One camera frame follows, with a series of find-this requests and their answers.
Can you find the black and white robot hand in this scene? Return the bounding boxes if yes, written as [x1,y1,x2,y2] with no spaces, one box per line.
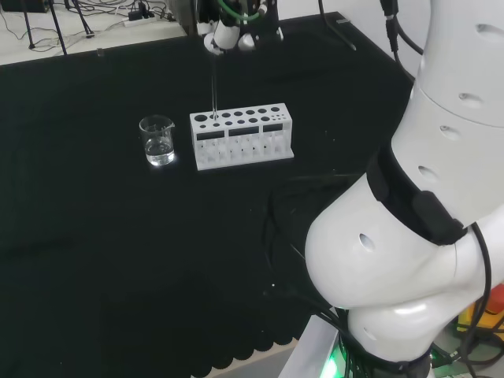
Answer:
[195,0,285,55]

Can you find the clear glass rod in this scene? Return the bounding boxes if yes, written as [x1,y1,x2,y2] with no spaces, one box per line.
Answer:
[210,50,219,120]

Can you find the white test tube rack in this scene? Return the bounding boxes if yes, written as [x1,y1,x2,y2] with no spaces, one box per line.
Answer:
[189,102,295,172]

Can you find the white power strip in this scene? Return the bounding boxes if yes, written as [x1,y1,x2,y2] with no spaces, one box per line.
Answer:
[123,15,167,28]

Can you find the clear glass beaker with water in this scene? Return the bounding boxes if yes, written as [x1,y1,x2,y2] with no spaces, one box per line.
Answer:
[138,114,176,168]

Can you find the black tripod leg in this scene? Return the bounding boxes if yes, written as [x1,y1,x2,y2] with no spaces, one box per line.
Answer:
[47,0,69,56]
[74,0,95,39]
[21,0,38,51]

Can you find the black box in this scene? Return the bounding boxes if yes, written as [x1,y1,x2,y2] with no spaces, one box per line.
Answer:
[0,0,49,13]

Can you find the black bench cloth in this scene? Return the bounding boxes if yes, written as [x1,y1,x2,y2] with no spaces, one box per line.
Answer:
[0,10,418,375]

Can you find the yellow stop button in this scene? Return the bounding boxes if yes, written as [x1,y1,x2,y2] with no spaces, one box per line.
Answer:
[455,280,504,336]

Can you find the green cable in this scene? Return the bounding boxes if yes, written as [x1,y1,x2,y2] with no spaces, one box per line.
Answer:
[218,0,269,21]

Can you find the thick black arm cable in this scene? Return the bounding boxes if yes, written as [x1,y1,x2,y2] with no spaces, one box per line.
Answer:
[317,0,425,78]

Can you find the black cable bundle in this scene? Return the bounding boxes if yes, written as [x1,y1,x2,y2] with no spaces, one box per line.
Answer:
[262,174,360,339]

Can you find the thin black side cable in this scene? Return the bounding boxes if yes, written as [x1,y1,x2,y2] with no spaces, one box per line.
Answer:
[458,221,494,378]

